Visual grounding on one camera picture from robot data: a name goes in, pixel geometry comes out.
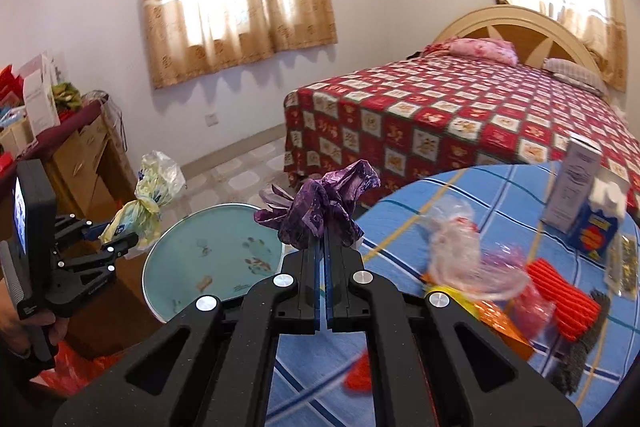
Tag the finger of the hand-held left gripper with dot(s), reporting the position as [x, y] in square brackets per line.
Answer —
[117, 244]
[95, 230]

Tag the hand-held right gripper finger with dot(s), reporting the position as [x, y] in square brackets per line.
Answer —
[320, 297]
[330, 297]

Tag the purple plastic bag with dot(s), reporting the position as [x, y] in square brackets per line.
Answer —
[320, 202]

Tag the red foam net sleeve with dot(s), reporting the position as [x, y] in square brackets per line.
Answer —
[565, 297]

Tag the person's left hand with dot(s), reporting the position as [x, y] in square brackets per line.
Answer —
[12, 332]

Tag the yellow white plastic bag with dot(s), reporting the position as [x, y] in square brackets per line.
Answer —
[150, 192]

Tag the red plastic piece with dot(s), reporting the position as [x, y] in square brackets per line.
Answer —
[357, 377]

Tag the round green glass table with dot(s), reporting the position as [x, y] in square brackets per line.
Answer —
[210, 252]

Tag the white cardboard box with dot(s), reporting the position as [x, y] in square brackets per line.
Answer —
[40, 104]

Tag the green and red cloth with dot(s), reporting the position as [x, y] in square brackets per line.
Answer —
[67, 96]

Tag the red plastic bag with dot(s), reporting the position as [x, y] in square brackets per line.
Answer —
[75, 364]

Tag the clear plastic bag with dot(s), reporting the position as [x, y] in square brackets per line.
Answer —
[460, 252]

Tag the orange snack packet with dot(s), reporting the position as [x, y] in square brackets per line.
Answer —
[500, 324]

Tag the pink plastic bag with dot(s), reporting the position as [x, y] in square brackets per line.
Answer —
[532, 312]

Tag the red checkered bedspread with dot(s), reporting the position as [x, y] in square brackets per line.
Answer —
[450, 122]

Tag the tall white box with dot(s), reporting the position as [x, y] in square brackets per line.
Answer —
[570, 187]

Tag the blue carton with white top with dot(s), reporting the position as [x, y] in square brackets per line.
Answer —
[597, 227]

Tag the gold foil packet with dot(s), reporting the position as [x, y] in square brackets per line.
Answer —
[611, 264]

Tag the pink floral pillow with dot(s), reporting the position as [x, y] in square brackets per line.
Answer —
[480, 49]

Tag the gold packet with clear window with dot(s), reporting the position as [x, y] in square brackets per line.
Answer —
[631, 264]

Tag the pale checked pillow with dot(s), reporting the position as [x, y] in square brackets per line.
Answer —
[575, 74]

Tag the beige wooden headboard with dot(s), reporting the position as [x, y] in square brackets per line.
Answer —
[530, 32]

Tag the white wall socket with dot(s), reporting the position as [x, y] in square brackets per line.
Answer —
[212, 118]

